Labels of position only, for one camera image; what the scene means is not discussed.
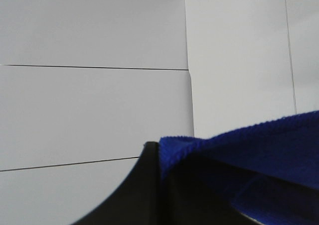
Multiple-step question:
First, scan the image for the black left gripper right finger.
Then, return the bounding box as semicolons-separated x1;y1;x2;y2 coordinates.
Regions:
160;154;261;225

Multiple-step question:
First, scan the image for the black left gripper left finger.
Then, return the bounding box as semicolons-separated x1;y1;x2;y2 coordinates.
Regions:
74;141;160;225

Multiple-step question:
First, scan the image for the blue towel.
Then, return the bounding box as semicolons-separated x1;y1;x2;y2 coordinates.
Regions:
159;111;319;225

